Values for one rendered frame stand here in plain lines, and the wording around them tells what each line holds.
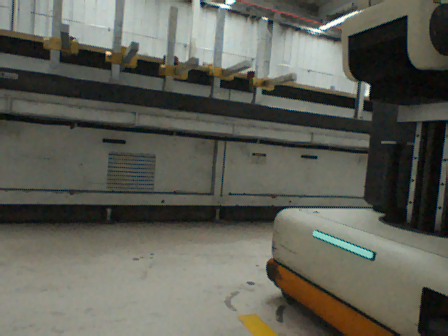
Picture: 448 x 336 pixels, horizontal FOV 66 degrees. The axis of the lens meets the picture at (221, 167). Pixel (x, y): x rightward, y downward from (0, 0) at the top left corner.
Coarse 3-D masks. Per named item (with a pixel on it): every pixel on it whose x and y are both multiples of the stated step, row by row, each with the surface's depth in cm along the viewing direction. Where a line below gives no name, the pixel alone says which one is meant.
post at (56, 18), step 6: (54, 0) 144; (60, 0) 145; (54, 6) 145; (60, 6) 145; (54, 12) 145; (60, 12) 146; (54, 18) 145; (60, 18) 146; (54, 24) 145; (60, 24) 146; (54, 30) 145; (54, 36) 145; (60, 36) 146; (54, 54) 146; (54, 60) 146; (54, 66) 146
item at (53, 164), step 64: (0, 64) 157; (64, 64) 167; (0, 128) 162; (64, 128) 173; (0, 192) 161; (64, 192) 172; (128, 192) 187; (192, 192) 203; (256, 192) 220; (320, 192) 241
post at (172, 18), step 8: (176, 8) 165; (168, 16) 167; (176, 16) 165; (168, 24) 166; (168, 32) 165; (168, 40) 165; (168, 48) 165; (168, 56) 165; (168, 64) 166; (168, 80) 166
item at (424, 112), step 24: (384, 24) 76; (360, 48) 80; (384, 48) 74; (360, 72) 83; (384, 72) 78; (408, 72) 74; (432, 72) 77; (384, 96) 82; (408, 96) 78; (432, 96) 77; (408, 120) 91; (432, 120) 85
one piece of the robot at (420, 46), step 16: (368, 0) 84; (384, 0) 80; (400, 0) 71; (416, 0) 68; (432, 0) 68; (352, 16) 83; (368, 16) 79; (384, 16) 75; (400, 16) 71; (416, 16) 68; (432, 16) 68; (352, 32) 83; (416, 32) 69; (432, 32) 69; (416, 48) 69; (432, 48) 69; (416, 64) 71; (432, 64) 70; (352, 80) 88
